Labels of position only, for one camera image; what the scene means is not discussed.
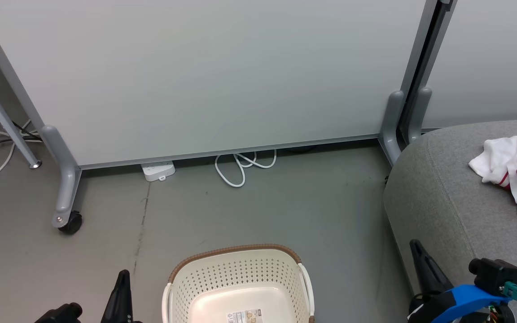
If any red number 23 jersey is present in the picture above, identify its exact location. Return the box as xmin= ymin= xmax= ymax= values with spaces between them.
xmin=468 ymin=133 xmax=517 ymax=226

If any looped white cable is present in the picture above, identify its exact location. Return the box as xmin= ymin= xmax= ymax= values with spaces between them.
xmin=214 ymin=150 xmax=278 ymax=188

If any grey partition foot with caster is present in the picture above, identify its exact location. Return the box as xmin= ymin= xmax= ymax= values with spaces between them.
xmin=40 ymin=124 xmax=83 ymax=235

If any small white partition panel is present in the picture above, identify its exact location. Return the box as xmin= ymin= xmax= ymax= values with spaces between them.
xmin=421 ymin=0 xmax=517 ymax=131

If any printed basket sticker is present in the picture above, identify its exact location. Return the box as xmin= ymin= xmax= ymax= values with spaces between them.
xmin=227 ymin=308 xmax=263 ymax=323

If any cream perforated laundry basket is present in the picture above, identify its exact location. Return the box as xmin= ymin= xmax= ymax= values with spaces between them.
xmin=162 ymin=243 xmax=316 ymax=323

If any large white partition panel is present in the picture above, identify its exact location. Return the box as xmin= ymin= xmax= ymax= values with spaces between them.
xmin=0 ymin=0 xmax=442 ymax=171

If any grey fabric sofa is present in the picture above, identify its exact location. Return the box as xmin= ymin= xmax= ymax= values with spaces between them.
xmin=383 ymin=118 xmax=517 ymax=323

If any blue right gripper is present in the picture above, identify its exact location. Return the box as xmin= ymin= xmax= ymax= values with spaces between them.
xmin=408 ymin=239 xmax=513 ymax=323

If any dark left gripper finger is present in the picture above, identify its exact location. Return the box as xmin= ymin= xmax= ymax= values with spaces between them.
xmin=101 ymin=269 xmax=133 ymax=323

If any white power strip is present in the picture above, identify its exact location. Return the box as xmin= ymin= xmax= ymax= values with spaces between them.
xmin=140 ymin=160 xmax=176 ymax=183

